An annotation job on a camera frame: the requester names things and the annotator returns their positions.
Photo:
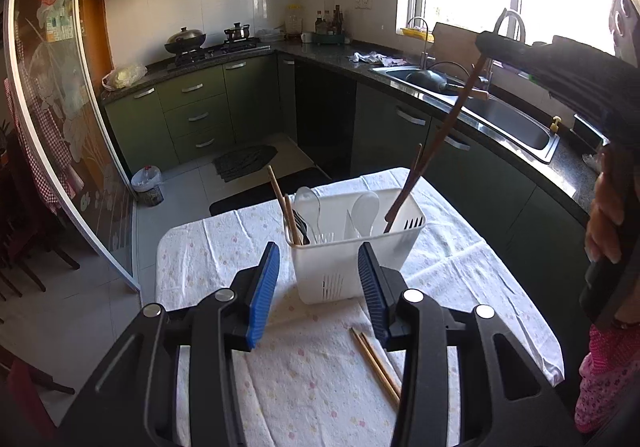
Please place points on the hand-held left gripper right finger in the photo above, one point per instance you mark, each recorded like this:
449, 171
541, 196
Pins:
372, 292

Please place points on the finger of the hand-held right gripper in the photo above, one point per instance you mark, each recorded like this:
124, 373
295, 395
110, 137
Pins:
585, 46
550, 67

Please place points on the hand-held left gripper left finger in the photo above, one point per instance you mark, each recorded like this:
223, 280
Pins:
260, 297

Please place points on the white plastic utensil holder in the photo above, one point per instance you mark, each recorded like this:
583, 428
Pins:
345, 272

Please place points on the white plastic fork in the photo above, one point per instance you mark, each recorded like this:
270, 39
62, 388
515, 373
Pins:
327, 237

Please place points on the white plastic spoon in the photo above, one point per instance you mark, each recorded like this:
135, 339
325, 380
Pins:
365, 212

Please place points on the black plastic fork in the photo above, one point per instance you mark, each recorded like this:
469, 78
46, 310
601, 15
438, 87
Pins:
301, 227

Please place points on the clear plastic spoon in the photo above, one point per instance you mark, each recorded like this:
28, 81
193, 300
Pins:
307, 204

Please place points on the dark brown chopstick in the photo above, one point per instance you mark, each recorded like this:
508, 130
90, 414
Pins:
447, 119
414, 164

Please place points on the person's right hand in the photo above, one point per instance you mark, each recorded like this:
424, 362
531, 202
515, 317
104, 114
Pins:
602, 217

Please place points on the black box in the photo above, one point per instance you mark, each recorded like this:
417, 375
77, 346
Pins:
587, 129

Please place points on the tall steel faucet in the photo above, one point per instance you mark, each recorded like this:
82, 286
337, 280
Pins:
520, 24

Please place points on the yellow soap pump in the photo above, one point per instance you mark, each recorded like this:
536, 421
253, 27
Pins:
555, 124

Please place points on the steel double sink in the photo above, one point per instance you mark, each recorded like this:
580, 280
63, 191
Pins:
515, 127

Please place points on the white floral tablecloth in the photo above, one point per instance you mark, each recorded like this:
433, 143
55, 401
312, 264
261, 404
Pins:
310, 377

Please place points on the wooden cutting board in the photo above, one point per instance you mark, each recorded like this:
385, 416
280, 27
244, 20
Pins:
455, 47

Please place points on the black floor mat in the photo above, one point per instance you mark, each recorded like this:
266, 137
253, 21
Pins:
235, 202

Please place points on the black frying pan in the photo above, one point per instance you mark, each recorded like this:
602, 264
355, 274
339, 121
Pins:
425, 78

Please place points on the small steel faucet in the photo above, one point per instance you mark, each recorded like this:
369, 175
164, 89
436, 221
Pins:
425, 42

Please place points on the dark grey floor mat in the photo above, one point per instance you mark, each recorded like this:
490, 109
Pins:
245, 162

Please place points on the yellow sink basket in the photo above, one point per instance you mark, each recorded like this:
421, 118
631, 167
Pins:
417, 32

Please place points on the small trash bin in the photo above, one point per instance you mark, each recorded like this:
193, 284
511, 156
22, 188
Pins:
147, 184

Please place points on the grey dish rag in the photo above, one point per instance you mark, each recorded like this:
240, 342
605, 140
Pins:
375, 58

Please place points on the green base cabinets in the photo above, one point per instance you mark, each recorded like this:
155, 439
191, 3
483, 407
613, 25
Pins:
195, 102

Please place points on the green bottle tray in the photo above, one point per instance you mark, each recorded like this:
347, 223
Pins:
330, 38

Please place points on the group of condiment bottles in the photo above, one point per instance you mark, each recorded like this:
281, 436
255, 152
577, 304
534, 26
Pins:
330, 22

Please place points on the dark granite countertop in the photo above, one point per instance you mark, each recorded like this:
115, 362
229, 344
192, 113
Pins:
325, 49

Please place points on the dark wooden chairs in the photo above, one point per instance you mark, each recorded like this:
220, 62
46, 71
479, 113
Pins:
25, 247

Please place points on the pink floral clothing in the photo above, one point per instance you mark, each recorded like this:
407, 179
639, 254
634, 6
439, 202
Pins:
605, 377

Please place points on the black gas stove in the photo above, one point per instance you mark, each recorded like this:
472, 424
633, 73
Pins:
220, 52

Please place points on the clear plastic bag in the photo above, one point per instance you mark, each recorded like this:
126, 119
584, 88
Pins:
125, 76

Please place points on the red chair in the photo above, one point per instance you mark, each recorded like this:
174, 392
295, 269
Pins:
20, 397

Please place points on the glass jar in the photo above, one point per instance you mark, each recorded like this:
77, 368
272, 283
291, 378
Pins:
294, 19

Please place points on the red checked apron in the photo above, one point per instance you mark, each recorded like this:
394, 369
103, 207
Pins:
35, 152

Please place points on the black wok with lid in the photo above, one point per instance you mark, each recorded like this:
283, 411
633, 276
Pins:
185, 39

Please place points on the sliding glass door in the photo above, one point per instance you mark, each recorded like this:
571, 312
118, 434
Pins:
75, 102

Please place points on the wall outlet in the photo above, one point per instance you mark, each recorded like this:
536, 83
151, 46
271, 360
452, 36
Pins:
364, 2

